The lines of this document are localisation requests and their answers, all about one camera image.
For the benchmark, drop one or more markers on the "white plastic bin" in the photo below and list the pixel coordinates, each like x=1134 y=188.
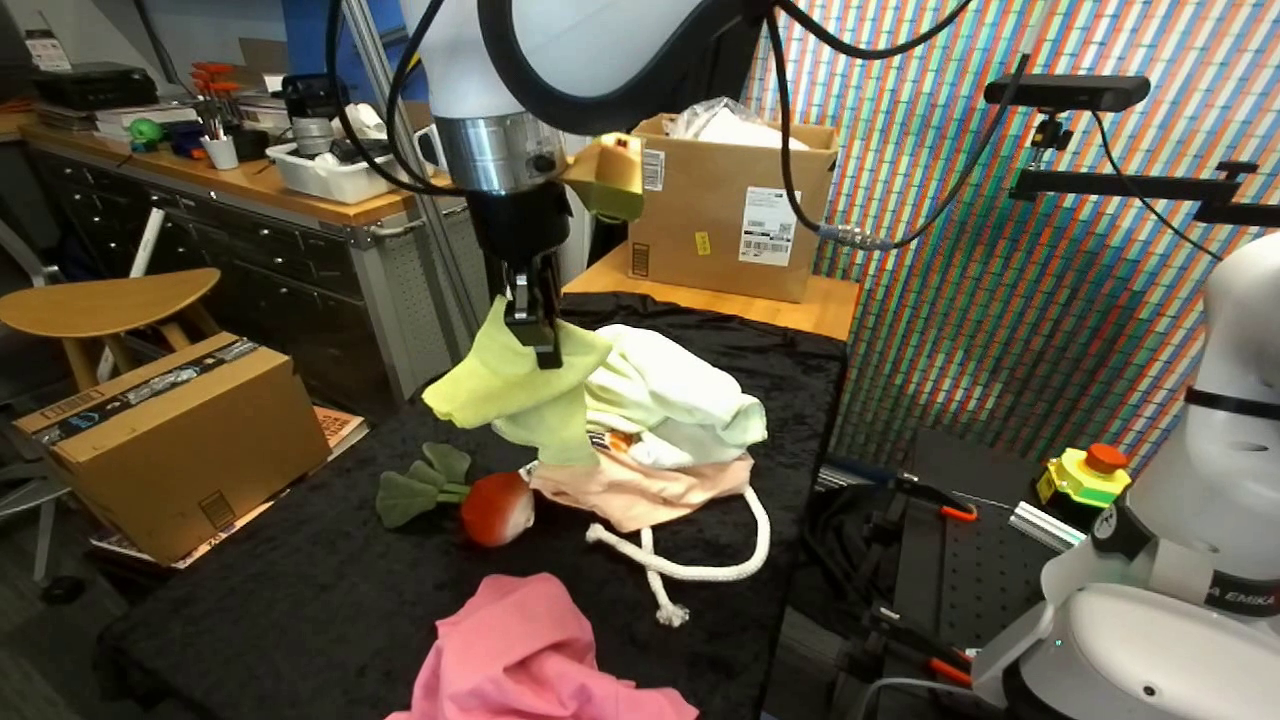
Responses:
x=337 y=175

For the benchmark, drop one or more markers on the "yellow emergency stop button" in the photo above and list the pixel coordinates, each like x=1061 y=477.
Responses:
x=1091 y=477

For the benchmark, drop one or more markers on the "large pale green towel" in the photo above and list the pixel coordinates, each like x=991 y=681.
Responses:
x=671 y=400

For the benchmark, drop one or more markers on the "small yellow-green cloth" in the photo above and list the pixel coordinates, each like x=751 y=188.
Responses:
x=501 y=385

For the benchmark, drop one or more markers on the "cardboard box on floor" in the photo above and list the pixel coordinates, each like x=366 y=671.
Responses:
x=187 y=447

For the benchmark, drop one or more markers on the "black table cloth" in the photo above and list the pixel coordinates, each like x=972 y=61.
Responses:
x=326 y=613

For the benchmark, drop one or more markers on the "cardboard box on table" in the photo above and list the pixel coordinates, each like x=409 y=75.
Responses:
x=716 y=201

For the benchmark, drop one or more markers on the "wooden stool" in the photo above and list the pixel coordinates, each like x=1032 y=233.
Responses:
x=89 y=317

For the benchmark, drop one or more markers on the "wooden workbench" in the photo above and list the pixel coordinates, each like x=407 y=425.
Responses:
x=353 y=294

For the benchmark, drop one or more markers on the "pink cloth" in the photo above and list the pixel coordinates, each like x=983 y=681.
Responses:
x=523 y=648

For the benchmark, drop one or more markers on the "red radish plush toy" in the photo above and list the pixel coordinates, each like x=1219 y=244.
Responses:
x=495 y=509

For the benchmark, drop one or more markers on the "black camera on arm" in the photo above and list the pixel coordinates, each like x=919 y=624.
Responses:
x=1112 y=94

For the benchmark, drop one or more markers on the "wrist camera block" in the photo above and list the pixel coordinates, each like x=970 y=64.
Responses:
x=610 y=179

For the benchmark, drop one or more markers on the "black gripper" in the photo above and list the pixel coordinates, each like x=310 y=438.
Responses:
x=519 y=237

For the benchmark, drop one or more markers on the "peach printed t-shirt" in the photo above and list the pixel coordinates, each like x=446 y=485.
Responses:
x=633 y=493

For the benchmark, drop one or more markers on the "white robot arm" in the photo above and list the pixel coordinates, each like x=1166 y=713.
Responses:
x=1166 y=610

